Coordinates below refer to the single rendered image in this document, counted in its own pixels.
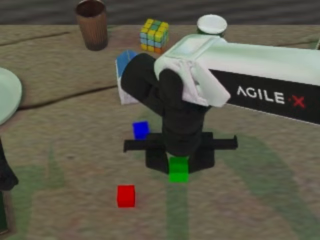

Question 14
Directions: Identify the white plate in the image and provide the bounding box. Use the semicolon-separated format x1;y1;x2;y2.
0;66;23;126

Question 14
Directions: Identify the green cube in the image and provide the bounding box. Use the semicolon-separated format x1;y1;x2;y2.
168;156;190;183

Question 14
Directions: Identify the blue cube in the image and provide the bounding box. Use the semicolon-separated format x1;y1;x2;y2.
132;120;150;141

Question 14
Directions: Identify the red cube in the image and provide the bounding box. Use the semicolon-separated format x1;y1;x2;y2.
116;184;137;209

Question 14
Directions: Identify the multicolour puzzle cube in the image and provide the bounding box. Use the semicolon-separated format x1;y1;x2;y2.
139;18;170;55

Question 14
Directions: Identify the brown ribbed cup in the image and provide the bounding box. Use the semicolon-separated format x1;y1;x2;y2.
75;0;109;52

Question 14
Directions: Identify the white round lid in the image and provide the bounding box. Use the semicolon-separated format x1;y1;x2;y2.
196;14;228;38

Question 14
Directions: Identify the blue and white carton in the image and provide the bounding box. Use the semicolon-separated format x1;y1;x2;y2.
115;49;141;106

